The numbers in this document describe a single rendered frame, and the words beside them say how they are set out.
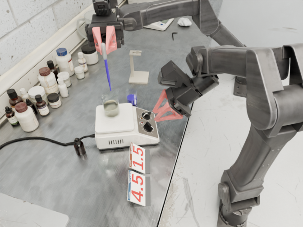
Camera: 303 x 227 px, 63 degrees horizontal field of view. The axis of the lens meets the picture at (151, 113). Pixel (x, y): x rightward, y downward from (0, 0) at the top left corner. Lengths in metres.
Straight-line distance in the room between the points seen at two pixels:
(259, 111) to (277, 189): 0.44
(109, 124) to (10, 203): 0.34
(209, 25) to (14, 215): 0.78
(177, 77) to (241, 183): 0.29
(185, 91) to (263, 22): 1.51
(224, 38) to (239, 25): 1.17
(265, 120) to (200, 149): 0.45
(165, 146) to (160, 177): 0.12
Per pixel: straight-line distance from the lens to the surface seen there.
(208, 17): 0.85
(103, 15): 0.77
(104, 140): 0.78
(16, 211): 0.78
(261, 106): 0.41
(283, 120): 0.42
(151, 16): 0.81
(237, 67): 0.50
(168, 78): 0.63
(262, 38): 2.16
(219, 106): 0.99
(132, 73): 1.08
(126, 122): 0.78
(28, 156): 0.89
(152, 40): 1.37
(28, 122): 0.93
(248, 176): 0.55
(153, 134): 0.81
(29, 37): 1.15
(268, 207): 0.78
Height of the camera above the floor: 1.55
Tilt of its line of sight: 45 degrees down
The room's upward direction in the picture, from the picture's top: straight up
